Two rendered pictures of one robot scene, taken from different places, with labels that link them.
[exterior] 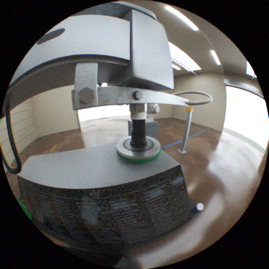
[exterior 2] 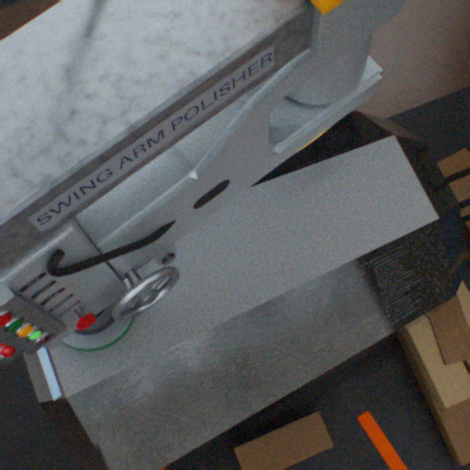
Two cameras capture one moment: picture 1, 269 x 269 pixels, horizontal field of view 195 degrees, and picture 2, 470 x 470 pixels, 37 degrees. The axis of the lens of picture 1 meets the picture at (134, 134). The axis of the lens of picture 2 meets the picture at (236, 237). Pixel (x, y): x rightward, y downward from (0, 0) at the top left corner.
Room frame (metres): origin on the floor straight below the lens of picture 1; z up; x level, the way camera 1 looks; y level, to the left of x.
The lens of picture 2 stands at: (0.69, 0.38, 2.51)
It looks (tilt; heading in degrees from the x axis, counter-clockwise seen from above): 73 degrees down; 186
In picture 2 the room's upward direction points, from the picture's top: 9 degrees counter-clockwise
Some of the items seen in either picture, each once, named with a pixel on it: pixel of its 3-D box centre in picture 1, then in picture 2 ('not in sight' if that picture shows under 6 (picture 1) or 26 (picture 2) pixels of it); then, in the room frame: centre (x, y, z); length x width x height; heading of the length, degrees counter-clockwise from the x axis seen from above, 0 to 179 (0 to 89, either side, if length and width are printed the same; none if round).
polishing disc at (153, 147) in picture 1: (138, 144); (89, 303); (0.33, -0.02, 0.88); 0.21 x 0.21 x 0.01
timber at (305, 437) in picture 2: not in sight; (283, 447); (0.68, 0.43, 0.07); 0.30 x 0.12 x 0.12; 110
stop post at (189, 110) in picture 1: (186, 131); not in sight; (1.49, -1.22, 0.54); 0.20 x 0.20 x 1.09; 19
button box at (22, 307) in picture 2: not in sight; (20, 323); (0.47, -0.01, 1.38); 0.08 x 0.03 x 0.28; 125
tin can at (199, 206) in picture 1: (197, 208); not in sight; (0.11, -0.72, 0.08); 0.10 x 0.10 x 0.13
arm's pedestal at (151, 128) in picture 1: (142, 141); not in sight; (1.34, -0.14, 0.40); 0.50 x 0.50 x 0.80; 24
